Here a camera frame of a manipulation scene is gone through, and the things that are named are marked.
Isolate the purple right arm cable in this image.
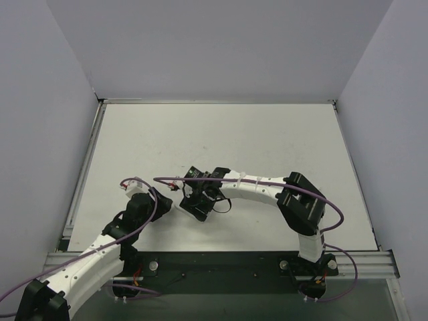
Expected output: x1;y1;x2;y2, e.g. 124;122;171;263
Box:
152;175;360;304

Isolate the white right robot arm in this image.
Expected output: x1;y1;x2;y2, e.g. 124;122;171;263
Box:
177;167;325;263

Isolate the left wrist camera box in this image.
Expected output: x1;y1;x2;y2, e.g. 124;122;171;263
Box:
120;179;145;199

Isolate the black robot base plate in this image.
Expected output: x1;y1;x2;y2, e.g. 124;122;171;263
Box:
108;251;338;298

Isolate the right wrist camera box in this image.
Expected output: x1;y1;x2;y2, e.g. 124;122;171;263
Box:
168;180;193;195

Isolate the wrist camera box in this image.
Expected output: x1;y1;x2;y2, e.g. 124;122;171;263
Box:
120;179;145;199
168;180;193;195

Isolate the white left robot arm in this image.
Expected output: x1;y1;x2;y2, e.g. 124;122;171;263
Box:
15;188;173;320

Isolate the aluminium table edge rail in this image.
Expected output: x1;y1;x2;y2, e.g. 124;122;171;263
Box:
61;100;106;239

